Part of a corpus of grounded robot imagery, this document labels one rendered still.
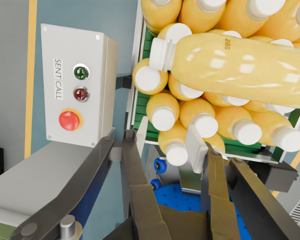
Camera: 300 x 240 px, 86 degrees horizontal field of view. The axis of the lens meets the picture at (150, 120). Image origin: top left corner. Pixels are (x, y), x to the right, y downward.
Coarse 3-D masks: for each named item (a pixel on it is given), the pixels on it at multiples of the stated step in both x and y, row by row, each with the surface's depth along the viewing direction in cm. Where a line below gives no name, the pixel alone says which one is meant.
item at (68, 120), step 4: (64, 112) 28; (68, 112) 28; (72, 112) 28; (60, 116) 28; (64, 116) 28; (68, 116) 28; (72, 116) 28; (76, 116) 28; (60, 120) 28; (64, 120) 28; (68, 120) 28; (72, 120) 28; (76, 120) 28; (60, 124) 28; (64, 124) 28; (68, 124) 28; (72, 124) 28; (76, 124) 28; (64, 128) 28; (68, 128) 28; (72, 128) 28; (76, 128) 28
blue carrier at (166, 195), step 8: (176, 184) 48; (160, 192) 44; (168, 192) 44; (176, 192) 45; (160, 200) 41; (168, 200) 41; (176, 200) 42; (184, 200) 42; (192, 200) 43; (176, 208) 39; (184, 208) 40; (192, 208) 40; (240, 224) 38; (240, 232) 36; (248, 232) 36
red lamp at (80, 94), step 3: (75, 90) 26; (78, 90) 26; (81, 90) 26; (84, 90) 27; (75, 93) 26; (78, 93) 26; (81, 93) 26; (84, 93) 26; (75, 96) 26; (78, 96) 26; (81, 96) 26; (84, 96) 27; (78, 99) 27; (81, 99) 27; (84, 99) 27
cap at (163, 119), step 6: (162, 108) 27; (156, 114) 27; (162, 114) 27; (168, 114) 27; (156, 120) 27; (162, 120) 27; (168, 120) 27; (174, 120) 27; (156, 126) 27; (162, 126) 27; (168, 126) 27
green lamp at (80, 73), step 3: (78, 66) 25; (81, 66) 26; (75, 69) 25; (78, 69) 25; (81, 69) 25; (84, 69) 25; (75, 72) 25; (78, 72) 25; (81, 72) 25; (84, 72) 25; (87, 72) 26; (75, 75) 26; (78, 75) 25; (81, 75) 25; (84, 75) 26; (87, 75) 26; (78, 78) 26; (81, 78) 26; (84, 78) 26
